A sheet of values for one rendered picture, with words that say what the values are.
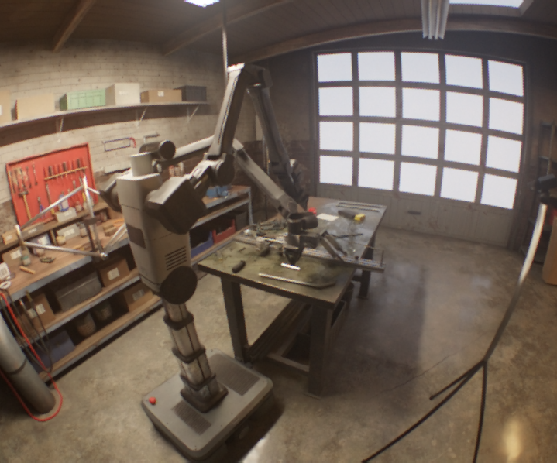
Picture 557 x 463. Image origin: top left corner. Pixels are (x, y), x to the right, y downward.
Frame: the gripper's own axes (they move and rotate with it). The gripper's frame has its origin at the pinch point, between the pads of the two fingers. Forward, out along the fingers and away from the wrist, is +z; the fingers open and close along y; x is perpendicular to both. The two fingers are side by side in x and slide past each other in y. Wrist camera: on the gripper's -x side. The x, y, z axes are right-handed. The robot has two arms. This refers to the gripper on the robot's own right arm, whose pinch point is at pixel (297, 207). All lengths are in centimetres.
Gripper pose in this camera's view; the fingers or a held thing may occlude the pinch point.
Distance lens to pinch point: 128.5
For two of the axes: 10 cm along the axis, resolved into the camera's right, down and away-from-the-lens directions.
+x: -4.8, 7.5, -4.6
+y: -8.2, -1.9, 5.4
